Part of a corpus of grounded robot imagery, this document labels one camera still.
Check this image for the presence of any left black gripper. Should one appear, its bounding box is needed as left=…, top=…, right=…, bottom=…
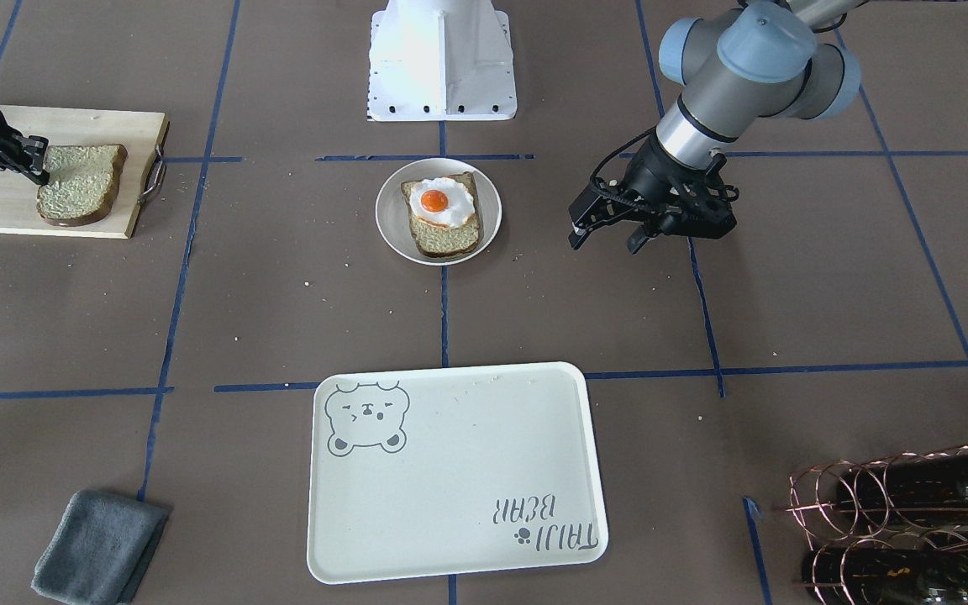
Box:
left=568, top=130, right=740, bottom=255

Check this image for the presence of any white round plate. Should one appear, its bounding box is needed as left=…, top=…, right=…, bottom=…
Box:
left=374, top=158, right=503, bottom=266

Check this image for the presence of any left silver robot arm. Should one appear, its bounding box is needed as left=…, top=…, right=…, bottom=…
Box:
left=569, top=1, right=861, bottom=253

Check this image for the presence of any white bear tray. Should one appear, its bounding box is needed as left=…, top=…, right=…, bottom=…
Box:
left=306, top=361, right=610, bottom=585

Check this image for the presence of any wooden cutting board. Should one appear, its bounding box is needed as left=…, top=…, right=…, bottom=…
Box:
left=0, top=104, right=171, bottom=239

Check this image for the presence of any fried egg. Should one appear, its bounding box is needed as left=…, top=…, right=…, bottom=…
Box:
left=408, top=176, right=476, bottom=229

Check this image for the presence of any bread slice with egg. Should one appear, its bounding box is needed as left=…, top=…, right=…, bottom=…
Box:
left=400, top=171, right=481, bottom=258

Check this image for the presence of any grey folded cloth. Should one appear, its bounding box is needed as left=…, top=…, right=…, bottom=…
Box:
left=30, top=490, right=169, bottom=604

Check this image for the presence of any dark wine bottle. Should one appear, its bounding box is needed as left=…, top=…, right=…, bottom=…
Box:
left=800, top=541, right=968, bottom=604
left=836, top=453, right=968, bottom=529

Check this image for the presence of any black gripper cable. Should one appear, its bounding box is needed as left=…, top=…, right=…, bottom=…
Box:
left=590, top=126, right=657, bottom=203

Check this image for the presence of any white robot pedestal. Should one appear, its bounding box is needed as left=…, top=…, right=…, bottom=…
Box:
left=366, top=1, right=518, bottom=122

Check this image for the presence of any copper wire bottle rack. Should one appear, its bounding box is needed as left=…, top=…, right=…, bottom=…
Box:
left=785, top=444, right=968, bottom=604

